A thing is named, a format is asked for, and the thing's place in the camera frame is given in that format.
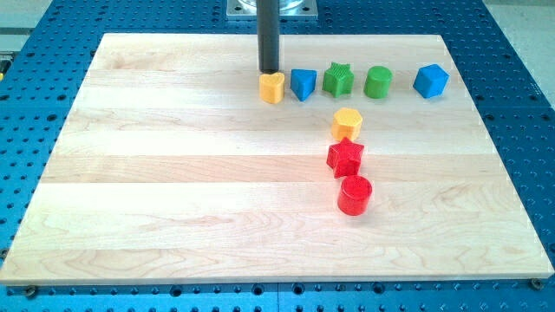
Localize red star block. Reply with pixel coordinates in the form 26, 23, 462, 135
326, 137, 364, 179

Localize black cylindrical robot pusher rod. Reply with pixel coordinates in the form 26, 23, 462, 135
256, 0, 279, 74

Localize light wooden board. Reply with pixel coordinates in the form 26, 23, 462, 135
1, 34, 553, 286

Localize blue cube block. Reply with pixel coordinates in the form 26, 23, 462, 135
413, 64, 450, 99

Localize yellow hexagon block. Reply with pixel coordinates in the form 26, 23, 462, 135
331, 107, 363, 141

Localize green cylinder block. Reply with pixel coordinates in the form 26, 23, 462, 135
363, 66, 393, 99

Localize red cylinder block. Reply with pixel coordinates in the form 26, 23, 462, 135
337, 175, 373, 216

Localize yellow heart block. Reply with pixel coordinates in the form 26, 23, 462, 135
259, 72, 285, 104

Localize blue perforated metal table plate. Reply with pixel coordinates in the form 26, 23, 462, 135
1, 1, 554, 311

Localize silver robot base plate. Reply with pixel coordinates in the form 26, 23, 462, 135
225, 0, 318, 21

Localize green star block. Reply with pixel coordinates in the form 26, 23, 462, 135
322, 62, 355, 98

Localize blue triangle block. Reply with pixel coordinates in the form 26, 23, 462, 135
291, 68, 317, 101

